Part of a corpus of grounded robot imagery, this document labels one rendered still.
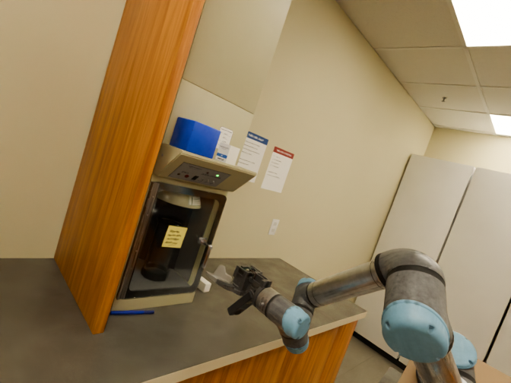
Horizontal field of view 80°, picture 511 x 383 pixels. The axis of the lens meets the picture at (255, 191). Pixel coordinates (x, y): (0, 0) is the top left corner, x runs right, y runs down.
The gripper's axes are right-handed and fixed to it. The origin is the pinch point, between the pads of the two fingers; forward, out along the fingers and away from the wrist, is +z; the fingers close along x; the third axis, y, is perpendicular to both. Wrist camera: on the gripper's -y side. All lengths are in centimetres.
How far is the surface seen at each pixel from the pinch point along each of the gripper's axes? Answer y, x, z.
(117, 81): 50, 36, 41
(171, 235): 7.2, 15.0, 13.7
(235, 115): 53, 4, 15
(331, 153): 67, -131, 59
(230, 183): 29.8, 1.3, 9.0
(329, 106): 95, -108, 59
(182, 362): -20.9, 16.1, -12.5
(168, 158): 32.4, 27.6, 8.6
